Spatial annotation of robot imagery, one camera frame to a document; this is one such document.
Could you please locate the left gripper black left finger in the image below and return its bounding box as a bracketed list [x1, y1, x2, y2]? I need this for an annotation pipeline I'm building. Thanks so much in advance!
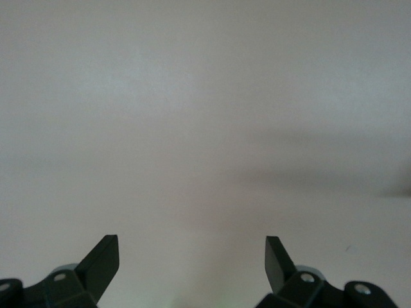
[0, 234, 120, 308]

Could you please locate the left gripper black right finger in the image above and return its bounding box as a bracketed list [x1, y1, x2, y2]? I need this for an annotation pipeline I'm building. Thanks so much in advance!
[255, 235, 399, 308]

